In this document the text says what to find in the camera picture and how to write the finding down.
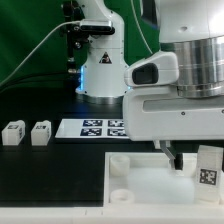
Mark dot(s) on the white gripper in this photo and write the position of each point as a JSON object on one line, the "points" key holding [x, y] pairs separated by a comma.
{"points": [[157, 113]]}

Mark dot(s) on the white square table top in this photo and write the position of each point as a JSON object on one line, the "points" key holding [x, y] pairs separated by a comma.
{"points": [[148, 179]]}

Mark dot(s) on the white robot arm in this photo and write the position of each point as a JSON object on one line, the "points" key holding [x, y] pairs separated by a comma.
{"points": [[192, 29]]}

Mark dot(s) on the white marker board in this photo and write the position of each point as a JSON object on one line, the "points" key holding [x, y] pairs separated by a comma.
{"points": [[91, 128]]}

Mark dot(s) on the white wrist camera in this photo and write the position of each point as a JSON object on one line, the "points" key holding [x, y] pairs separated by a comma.
{"points": [[158, 70]]}

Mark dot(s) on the silver background camera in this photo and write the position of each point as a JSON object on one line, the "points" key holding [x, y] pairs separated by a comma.
{"points": [[97, 27]]}

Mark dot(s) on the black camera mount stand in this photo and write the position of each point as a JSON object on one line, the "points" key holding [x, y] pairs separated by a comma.
{"points": [[74, 37]]}

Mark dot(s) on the white front fence rail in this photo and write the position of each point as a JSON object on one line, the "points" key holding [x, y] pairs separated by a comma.
{"points": [[157, 214]]}

